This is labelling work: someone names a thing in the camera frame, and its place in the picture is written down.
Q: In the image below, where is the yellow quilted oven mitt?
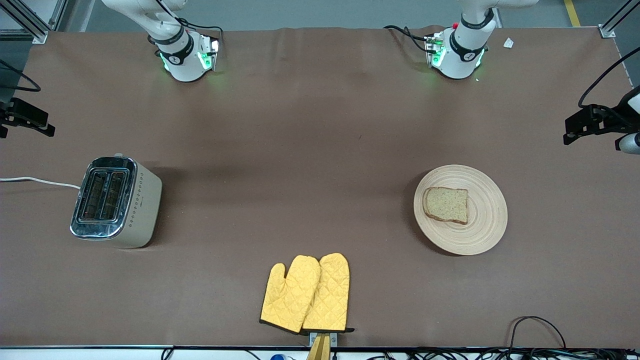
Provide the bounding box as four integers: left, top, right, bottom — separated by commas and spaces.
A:
259, 255, 321, 335
302, 252, 355, 334

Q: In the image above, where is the brown bread slice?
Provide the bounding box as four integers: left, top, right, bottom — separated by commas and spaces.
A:
423, 187, 469, 225

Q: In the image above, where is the black left base cable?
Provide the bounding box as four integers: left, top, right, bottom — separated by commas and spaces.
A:
383, 25, 434, 54

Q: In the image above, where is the beige chrome two-slot toaster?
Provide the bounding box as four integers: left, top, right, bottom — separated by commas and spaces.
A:
69, 152, 163, 249

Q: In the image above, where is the small metal bracket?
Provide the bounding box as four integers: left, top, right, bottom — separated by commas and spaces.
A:
309, 331, 339, 347

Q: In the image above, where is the black looped cable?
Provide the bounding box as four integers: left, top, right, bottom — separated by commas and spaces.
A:
508, 315, 567, 351

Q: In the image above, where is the black right base cable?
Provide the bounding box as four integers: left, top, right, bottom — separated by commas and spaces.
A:
172, 17, 224, 40

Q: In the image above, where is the black cable bundle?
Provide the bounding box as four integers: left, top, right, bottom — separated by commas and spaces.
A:
367, 347, 640, 360

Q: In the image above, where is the brown table cover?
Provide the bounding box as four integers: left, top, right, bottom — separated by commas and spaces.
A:
0, 25, 640, 349

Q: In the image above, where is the aluminium frame post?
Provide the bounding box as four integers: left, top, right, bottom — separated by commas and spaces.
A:
0, 0, 69, 45
598, 0, 640, 39

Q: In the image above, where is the round wooden plate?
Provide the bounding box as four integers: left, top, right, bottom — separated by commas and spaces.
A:
413, 164, 509, 256

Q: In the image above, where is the black base cable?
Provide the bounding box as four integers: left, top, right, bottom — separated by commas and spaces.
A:
383, 25, 434, 54
172, 17, 224, 40

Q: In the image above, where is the white toaster power cable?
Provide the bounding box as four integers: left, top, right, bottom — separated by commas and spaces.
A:
0, 176, 82, 191

